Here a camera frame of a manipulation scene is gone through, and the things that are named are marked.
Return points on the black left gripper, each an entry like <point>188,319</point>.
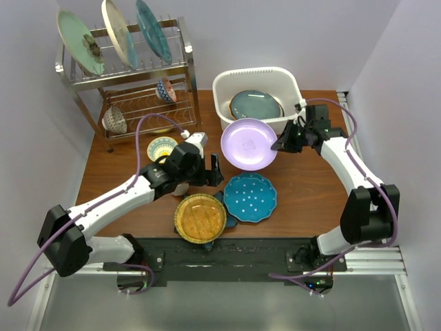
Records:
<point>208,177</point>

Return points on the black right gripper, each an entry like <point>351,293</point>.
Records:
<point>284,143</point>

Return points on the lilac purple plate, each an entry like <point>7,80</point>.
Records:
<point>246,144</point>

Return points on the dark blue bottom plate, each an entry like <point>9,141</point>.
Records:
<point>257,105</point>

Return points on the orange dotted scalloped plate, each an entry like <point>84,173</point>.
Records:
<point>231,111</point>

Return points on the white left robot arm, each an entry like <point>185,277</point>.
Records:
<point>68,237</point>

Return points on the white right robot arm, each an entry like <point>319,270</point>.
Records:
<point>370,215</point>

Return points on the white plastic bin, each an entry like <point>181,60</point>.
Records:
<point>277,82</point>

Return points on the white ceramic mug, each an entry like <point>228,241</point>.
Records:
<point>180,190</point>

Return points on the teal dotted scalloped plate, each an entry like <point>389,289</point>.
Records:
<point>250,197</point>

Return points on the orange woven pattern plate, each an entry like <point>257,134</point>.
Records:
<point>200,218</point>

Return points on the yellow blue patterned saucer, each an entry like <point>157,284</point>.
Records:
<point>160,146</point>

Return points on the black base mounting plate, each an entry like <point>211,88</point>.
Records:
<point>234,259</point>

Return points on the stainless steel dish rack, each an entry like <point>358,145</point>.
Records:
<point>134,91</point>

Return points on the blue white patterned bowl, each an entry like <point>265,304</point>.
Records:
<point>165,91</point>

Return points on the grey patterned bowl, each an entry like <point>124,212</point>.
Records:
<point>113,121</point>

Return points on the teal plate on rack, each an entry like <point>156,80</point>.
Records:
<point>152,32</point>

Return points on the cream plate on rack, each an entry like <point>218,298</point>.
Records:
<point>119,34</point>

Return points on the mint flower plate on rack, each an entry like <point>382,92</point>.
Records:
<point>82,46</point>

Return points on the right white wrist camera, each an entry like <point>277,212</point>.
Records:
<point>301,108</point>

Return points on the aluminium frame rail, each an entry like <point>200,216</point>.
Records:
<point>389,264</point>

